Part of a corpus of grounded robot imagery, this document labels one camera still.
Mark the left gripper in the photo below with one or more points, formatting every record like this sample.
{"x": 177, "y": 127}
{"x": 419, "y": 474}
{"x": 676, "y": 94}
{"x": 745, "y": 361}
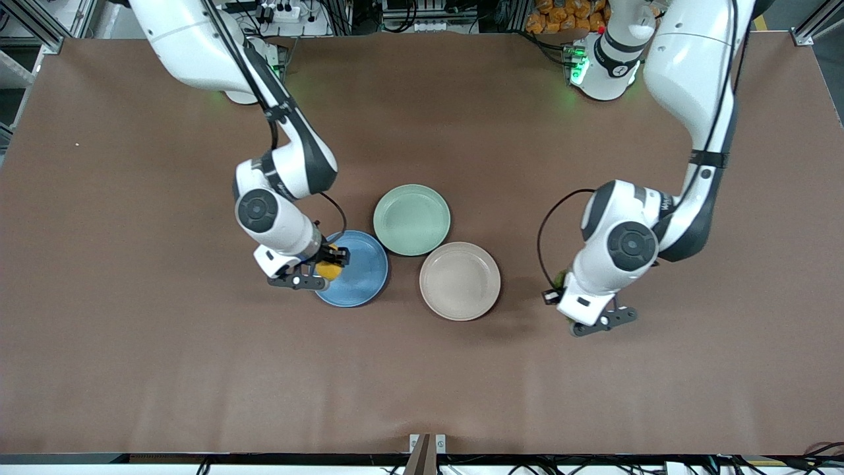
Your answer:
{"x": 551, "y": 296}

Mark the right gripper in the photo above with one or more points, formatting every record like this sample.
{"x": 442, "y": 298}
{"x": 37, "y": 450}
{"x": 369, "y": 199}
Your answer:
{"x": 328, "y": 252}

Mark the yellow lemon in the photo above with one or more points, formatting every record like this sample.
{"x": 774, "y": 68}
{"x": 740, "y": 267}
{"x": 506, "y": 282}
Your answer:
{"x": 328, "y": 272}

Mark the green lettuce leaf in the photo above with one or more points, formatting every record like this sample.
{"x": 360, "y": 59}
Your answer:
{"x": 560, "y": 279}

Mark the blue plate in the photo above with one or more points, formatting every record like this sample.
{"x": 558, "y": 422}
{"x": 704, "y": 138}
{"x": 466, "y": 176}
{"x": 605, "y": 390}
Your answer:
{"x": 362, "y": 277}

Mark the beige plate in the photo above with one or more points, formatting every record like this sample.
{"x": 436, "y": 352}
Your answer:
{"x": 459, "y": 281}

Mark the light green plate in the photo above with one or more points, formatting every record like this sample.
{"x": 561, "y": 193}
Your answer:
{"x": 412, "y": 220}

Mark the white power strip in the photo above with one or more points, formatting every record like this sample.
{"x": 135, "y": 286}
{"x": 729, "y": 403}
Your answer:
{"x": 283, "y": 12}

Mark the orange snack bag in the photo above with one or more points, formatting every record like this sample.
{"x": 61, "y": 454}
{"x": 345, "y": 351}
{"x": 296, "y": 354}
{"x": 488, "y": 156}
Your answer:
{"x": 560, "y": 16}

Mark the metal table edge bracket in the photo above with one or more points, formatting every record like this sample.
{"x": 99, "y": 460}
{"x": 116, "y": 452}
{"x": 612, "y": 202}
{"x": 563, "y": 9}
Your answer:
{"x": 427, "y": 455}

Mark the aluminium frame profile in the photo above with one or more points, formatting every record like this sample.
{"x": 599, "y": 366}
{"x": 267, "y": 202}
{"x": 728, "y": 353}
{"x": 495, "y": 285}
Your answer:
{"x": 808, "y": 33}
{"x": 39, "y": 30}

